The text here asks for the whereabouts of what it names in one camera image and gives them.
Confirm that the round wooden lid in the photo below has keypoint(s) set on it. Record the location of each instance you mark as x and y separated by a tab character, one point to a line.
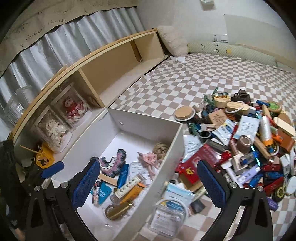
184	113

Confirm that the green long bolster pillow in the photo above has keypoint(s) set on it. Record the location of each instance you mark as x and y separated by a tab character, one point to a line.
227	50

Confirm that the light wooden block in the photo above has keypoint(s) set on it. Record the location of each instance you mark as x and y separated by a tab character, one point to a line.
108	179

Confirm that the orange tube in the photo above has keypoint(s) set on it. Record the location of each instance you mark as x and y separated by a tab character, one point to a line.
134	193

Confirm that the wall hanging white pouch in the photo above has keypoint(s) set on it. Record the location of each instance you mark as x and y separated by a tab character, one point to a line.
208	2

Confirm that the red gift box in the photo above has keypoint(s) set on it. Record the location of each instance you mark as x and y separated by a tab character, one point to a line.
189	168

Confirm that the white blue mask packet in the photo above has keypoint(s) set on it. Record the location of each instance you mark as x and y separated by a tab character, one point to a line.
180	194

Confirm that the brown tape roll in bag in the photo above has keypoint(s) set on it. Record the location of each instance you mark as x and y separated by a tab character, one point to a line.
112	212

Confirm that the blue paper packet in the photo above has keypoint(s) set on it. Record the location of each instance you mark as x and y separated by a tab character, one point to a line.
100	192

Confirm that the white headboard panel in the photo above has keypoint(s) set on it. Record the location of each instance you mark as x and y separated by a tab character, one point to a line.
261	36

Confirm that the pink ribbon flower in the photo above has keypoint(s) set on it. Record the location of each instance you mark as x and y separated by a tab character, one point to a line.
152	161

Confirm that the white bunny doll case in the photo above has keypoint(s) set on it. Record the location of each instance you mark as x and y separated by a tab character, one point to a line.
51	129

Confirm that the white paper sachet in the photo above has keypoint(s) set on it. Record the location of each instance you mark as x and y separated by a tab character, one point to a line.
248	126

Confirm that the cream fluffy pillow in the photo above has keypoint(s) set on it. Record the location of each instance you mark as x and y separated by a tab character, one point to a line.
173	40

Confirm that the white printed tube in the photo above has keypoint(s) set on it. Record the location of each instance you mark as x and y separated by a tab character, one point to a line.
121	192

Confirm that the red dress bear doll case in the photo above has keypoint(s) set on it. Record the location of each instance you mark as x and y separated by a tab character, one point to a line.
73	108

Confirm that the clear plastic flat box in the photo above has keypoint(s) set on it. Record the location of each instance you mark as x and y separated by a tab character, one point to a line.
138	167

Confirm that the wooden engraved square coaster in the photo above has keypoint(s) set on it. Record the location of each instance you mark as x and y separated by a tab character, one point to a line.
217	118

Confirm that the blue tube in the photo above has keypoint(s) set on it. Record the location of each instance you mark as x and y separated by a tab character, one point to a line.
123	175

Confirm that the wooden bedside shelf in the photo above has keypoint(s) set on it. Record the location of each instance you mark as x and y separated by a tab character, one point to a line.
100	78

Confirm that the checkered bed sheet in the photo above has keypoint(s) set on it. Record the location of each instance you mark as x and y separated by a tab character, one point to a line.
174	84

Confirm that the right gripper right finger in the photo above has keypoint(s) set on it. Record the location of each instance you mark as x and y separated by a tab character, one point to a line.
256	222

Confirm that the yellow black cardboard box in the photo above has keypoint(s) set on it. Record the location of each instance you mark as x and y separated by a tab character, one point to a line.
45	156

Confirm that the white storage box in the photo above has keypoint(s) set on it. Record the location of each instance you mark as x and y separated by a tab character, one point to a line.
137	155

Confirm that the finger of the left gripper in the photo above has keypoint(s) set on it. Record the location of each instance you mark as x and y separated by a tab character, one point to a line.
52	170

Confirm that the crocheted purple pink piece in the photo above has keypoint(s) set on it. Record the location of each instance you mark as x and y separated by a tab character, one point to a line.
113	167

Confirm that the beige knotted rope ball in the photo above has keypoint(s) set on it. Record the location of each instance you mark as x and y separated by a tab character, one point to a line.
160	149

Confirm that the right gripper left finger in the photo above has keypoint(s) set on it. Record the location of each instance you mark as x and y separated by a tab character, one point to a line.
52	207

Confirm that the black small handbag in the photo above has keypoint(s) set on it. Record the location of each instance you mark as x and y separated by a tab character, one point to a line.
241	95

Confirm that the clear plastic jar with label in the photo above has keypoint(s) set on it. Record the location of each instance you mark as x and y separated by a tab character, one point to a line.
168	217

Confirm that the grey window curtain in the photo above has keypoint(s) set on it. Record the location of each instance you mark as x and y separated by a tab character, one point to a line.
64	45

